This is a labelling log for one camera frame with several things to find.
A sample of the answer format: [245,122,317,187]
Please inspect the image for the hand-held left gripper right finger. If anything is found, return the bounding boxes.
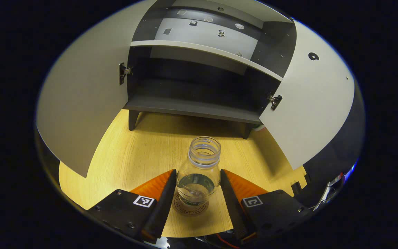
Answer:
[220,169,312,244]

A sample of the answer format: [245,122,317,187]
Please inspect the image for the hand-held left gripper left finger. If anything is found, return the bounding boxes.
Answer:
[87,169,178,244]

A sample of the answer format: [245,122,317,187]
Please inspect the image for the round brown coaster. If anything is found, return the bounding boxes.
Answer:
[172,193,209,217]

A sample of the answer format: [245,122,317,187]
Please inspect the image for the clear plastic bottle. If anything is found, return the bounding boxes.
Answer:
[176,136,222,208]

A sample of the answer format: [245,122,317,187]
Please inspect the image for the white cabinet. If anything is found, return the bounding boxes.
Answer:
[123,0,298,139]

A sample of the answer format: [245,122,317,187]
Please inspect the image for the white cabinet door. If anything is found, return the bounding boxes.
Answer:
[36,0,158,179]
[259,20,356,170]

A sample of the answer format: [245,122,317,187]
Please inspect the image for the metal door hinge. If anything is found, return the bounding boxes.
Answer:
[268,94,283,111]
[119,62,132,85]

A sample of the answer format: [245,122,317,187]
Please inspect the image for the small black block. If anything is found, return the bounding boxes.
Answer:
[290,180,303,197]

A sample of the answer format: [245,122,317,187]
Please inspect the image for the black backdrop cloth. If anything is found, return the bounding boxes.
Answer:
[302,81,366,209]

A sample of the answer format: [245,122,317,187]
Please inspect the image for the white cable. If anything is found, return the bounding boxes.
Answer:
[311,180,340,211]

